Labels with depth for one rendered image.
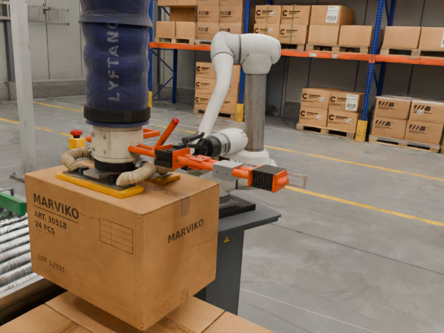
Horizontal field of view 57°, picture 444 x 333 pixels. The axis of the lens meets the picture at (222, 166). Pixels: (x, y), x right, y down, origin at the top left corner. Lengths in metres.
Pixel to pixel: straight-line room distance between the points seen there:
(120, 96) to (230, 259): 1.15
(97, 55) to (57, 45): 11.25
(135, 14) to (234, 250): 1.31
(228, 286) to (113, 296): 0.96
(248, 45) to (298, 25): 6.90
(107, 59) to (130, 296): 0.75
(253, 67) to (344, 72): 7.90
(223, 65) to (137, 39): 0.56
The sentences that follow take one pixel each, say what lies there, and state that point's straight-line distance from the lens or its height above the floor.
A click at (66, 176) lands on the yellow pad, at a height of 1.09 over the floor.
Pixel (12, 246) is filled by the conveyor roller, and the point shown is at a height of 0.53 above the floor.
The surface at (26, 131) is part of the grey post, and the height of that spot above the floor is 0.55.
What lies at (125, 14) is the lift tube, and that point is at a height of 1.63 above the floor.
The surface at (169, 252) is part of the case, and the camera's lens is 1.37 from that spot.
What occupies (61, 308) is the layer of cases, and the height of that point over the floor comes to 0.54.
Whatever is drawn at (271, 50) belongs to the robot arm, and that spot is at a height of 1.55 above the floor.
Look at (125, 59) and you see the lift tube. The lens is 1.38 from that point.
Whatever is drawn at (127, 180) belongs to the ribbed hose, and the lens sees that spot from 1.35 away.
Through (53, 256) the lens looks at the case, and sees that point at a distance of 1.66.
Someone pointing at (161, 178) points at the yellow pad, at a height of 1.09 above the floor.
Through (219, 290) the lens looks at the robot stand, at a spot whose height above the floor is 0.33.
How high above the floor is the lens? 1.54
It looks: 16 degrees down
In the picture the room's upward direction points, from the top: 3 degrees clockwise
